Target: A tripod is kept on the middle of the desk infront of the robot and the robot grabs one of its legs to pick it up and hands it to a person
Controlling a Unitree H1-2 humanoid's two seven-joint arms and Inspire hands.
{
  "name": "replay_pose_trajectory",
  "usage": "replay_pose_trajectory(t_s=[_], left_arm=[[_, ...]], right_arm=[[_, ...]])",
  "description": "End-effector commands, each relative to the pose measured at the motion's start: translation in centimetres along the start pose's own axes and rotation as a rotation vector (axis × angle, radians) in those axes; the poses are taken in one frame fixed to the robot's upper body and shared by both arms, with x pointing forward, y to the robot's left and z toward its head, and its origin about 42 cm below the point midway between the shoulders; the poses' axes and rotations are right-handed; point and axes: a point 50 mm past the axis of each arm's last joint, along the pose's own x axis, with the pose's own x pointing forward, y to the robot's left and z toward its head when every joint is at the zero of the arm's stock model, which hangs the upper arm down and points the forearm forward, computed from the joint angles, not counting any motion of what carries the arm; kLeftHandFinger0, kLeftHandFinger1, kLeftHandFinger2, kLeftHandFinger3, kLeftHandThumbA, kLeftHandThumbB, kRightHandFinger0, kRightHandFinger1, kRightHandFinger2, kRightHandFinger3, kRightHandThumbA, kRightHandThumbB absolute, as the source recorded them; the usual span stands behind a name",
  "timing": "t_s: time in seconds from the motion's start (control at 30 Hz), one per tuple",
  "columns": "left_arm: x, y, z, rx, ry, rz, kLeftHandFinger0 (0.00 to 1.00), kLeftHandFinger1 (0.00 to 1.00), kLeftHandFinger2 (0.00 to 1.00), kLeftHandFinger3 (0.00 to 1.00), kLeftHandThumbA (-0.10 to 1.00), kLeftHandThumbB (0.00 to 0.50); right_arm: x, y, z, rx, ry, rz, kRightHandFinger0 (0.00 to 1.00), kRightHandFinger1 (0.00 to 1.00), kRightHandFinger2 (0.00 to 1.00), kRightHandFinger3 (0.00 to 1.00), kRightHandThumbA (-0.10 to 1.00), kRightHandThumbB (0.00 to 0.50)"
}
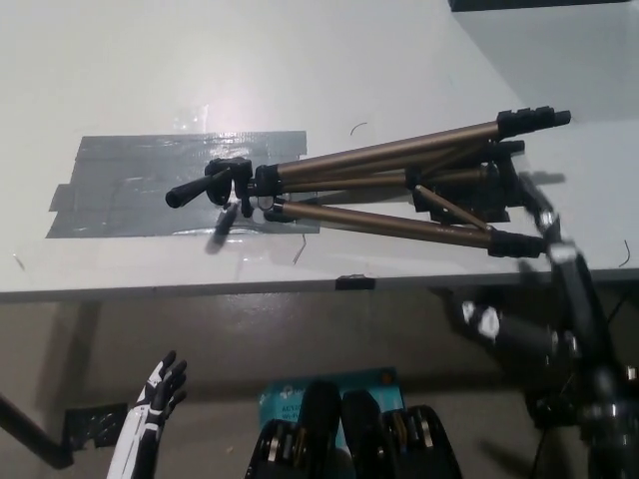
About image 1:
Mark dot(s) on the dark object at table end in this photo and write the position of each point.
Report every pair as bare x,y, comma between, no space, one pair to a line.
549,4

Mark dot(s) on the black device on floor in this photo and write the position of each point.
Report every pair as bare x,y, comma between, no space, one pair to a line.
549,411

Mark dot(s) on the bronze and black camera tripod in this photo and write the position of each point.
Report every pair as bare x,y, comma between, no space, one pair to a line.
379,148

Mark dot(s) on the clear tape patch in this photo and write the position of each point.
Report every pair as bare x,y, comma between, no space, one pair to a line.
192,116

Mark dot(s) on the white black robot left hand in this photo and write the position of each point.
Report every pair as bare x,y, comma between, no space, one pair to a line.
142,424

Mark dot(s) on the black table leg bar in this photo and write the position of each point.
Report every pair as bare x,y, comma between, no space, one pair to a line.
30,429

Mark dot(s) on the large black tape patch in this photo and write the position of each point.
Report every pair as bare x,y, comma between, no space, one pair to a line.
495,212

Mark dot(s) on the grey duct tape patch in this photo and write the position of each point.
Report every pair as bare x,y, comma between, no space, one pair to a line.
125,164

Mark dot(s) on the teal router box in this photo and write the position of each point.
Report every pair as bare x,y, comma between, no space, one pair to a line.
279,404

